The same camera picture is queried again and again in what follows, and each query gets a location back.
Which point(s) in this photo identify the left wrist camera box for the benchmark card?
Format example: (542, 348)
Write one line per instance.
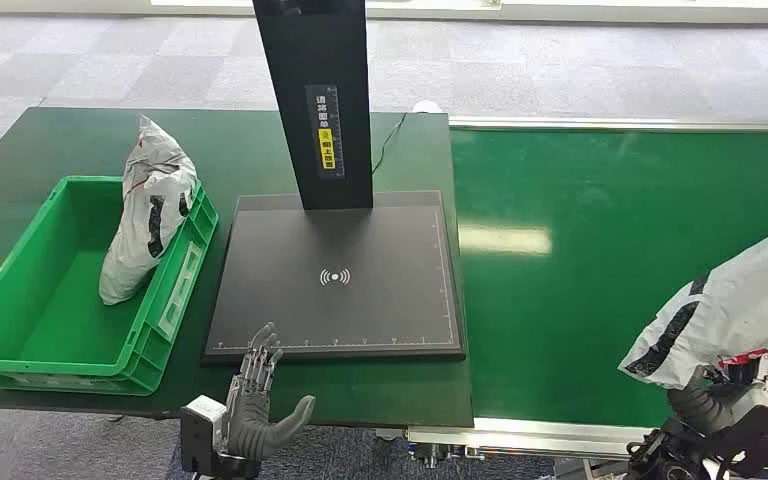
(202, 427)

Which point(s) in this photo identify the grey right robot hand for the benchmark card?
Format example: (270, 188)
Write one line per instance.
(692, 404)

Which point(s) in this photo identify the white printed poly mailer package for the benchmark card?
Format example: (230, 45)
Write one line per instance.
(742, 305)

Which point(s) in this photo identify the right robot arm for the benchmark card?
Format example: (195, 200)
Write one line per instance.
(656, 460)

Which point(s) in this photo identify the small white round object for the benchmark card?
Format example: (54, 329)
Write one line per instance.
(426, 106)

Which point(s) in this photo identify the green conveyor belt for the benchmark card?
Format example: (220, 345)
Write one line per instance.
(589, 298)

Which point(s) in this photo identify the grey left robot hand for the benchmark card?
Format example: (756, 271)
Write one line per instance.
(248, 424)

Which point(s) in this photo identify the green plastic crate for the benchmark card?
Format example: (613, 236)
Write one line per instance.
(46, 318)

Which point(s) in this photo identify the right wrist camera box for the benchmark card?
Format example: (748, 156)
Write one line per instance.
(765, 427)

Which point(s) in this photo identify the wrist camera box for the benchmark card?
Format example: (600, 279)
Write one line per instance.
(202, 427)
(765, 427)

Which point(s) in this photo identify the silver conveyor frame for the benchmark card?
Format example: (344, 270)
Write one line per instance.
(523, 434)

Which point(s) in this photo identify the black yellow label sticker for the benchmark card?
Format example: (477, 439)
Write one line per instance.
(326, 139)

